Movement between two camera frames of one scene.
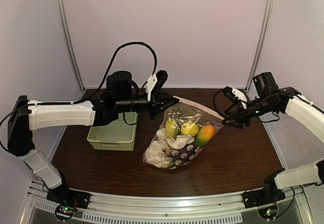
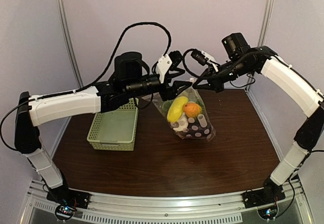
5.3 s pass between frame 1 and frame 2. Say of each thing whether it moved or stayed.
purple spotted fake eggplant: moved
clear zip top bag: moved
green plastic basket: stayed
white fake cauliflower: moved
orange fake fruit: moved
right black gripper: moved
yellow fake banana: moved
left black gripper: moved
